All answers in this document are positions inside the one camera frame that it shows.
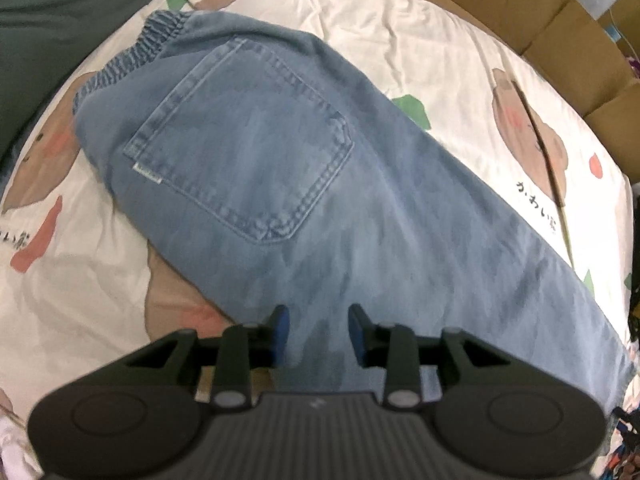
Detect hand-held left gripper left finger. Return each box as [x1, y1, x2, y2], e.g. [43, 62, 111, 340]
[120, 304, 291, 408]

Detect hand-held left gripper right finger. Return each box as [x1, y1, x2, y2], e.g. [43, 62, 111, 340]
[347, 302, 521, 408]

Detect blue denim jeans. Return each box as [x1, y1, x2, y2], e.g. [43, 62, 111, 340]
[72, 9, 638, 411]

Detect black bag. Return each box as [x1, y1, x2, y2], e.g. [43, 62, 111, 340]
[622, 255, 640, 356]

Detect colourful printed cloth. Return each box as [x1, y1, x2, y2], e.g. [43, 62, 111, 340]
[612, 400, 640, 480]

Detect white printed bed sheet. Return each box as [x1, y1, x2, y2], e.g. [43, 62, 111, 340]
[0, 0, 633, 480]

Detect long brown cardboard sheet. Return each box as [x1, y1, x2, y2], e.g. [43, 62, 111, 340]
[405, 0, 640, 186]

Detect white cable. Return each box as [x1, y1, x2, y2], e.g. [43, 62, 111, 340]
[605, 7, 633, 56]

